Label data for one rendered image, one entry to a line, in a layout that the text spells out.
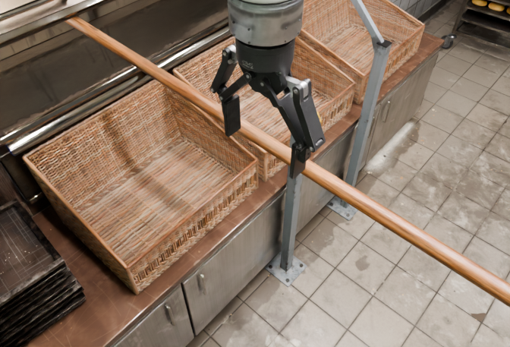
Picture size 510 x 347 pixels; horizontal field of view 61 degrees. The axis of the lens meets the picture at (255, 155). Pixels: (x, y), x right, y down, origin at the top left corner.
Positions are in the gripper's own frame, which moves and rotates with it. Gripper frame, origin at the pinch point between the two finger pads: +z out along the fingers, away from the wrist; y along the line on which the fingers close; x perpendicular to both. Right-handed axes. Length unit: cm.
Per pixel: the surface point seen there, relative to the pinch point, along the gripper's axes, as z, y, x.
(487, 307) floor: 132, 50, 90
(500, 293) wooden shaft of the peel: 12.0, 38.3, 9.4
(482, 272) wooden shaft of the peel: 11.3, 34.9, 10.5
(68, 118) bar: 15, -47, -11
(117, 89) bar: 14.4, -47.1, 1.8
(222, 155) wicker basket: 67, -52, 37
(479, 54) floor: 134, -32, 277
